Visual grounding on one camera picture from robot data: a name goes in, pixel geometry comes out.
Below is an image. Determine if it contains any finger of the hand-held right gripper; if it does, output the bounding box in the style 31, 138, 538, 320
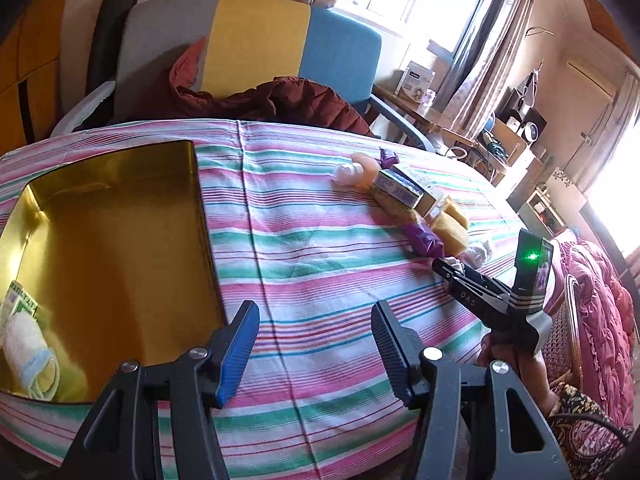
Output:
431, 256, 512, 302
446, 279, 504, 318

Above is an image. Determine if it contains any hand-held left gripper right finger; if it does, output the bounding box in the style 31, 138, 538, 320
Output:
370, 300, 576, 480

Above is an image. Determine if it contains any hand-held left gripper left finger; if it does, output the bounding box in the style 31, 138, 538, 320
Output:
59, 300, 262, 480

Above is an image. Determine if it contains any clear plastic bag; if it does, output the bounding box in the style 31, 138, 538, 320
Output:
466, 239, 494, 267

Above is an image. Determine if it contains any yellow sponge cake packet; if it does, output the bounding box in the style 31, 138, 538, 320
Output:
429, 214, 469, 257

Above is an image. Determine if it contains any purple snack packet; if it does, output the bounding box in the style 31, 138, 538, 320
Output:
401, 219, 446, 258

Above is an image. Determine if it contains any yellow tissue pack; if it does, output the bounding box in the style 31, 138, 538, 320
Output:
375, 199, 419, 224

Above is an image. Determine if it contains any green white carton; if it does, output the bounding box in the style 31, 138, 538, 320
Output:
369, 166, 427, 212

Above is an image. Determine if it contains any gold tin box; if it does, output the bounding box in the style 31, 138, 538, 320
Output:
0, 140, 229, 407

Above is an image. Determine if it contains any person's right hand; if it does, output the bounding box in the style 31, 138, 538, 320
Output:
476, 332, 559, 414

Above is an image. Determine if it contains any wicker chair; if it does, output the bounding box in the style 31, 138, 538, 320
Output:
541, 274, 587, 392

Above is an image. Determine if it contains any pink quilt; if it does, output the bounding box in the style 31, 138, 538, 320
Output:
559, 236, 640, 432

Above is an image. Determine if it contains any silver cardboard box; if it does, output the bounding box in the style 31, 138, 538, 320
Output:
391, 161, 447, 217

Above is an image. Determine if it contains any striped tablecloth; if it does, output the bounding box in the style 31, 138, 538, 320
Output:
0, 119, 567, 480

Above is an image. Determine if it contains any white floral box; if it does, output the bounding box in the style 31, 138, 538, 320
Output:
549, 166, 589, 212

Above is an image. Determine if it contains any black speaker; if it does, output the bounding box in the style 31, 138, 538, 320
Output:
519, 106, 549, 144

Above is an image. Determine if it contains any wooden desk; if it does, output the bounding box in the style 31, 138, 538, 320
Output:
371, 82, 482, 150

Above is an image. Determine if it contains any white printed box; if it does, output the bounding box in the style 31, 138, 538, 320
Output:
394, 60, 437, 102

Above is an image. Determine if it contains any green white packet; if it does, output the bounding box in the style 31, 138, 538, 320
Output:
4, 279, 42, 319

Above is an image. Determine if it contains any maroon padded jacket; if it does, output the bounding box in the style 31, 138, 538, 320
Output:
127, 37, 377, 137

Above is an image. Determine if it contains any grey yellow blue chair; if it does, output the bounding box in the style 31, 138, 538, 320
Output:
50, 0, 437, 153

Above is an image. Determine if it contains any black chair backrest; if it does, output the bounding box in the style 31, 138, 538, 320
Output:
85, 0, 142, 126

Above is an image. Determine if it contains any orange wooden wardrobe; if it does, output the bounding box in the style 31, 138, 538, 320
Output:
0, 0, 82, 157

